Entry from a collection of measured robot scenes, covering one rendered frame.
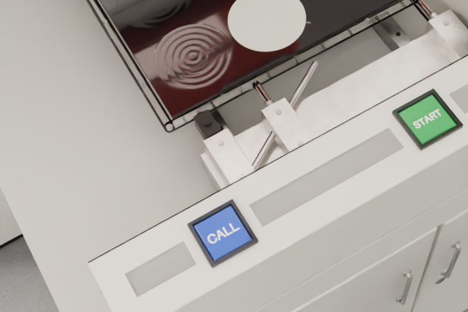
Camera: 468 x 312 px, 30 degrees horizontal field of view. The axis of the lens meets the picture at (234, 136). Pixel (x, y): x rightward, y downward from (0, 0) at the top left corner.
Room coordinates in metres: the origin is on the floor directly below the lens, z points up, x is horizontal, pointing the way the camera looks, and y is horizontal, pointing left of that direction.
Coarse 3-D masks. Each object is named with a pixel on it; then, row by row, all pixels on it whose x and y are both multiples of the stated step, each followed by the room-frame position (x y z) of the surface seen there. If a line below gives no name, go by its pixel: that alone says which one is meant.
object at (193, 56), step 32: (128, 0) 0.73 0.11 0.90; (160, 0) 0.72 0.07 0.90; (192, 0) 0.71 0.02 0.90; (224, 0) 0.70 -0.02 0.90; (320, 0) 0.68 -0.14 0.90; (352, 0) 0.67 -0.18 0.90; (384, 0) 0.66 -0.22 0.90; (128, 32) 0.68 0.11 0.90; (160, 32) 0.67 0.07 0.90; (192, 32) 0.66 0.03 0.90; (224, 32) 0.65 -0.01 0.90; (320, 32) 0.63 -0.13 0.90; (160, 64) 0.62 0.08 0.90; (192, 64) 0.61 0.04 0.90; (224, 64) 0.61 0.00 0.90; (256, 64) 0.60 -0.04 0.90; (160, 96) 0.57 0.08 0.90; (192, 96) 0.57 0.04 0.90
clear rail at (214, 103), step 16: (400, 0) 0.66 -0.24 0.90; (416, 0) 0.65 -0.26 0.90; (368, 16) 0.64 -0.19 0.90; (384, 16) 0.64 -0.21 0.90; (352, 32) 0.62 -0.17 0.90; (320, 48) 0.60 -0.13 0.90; (288, 64) 0.59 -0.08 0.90; (256, 80) 0.57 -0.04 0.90; (192, 112) 0.54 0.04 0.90; (176, 128) 0.53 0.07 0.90
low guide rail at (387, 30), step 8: (376, 24) 0.67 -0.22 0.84; (384, 24) 0.66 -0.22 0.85; (392, 24) 0.66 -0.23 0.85; (376, 32) 0.67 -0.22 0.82; (384, 32) 0.65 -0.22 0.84; (392, 32) 0.64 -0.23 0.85; (400, 32) 0.64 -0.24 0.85; (384, 40) 0.65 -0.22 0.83; (392, 40) 0.63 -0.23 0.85; (400, 40) 0.63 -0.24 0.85; (408, 40) 0.63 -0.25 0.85; (392, 48) 0.63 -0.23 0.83
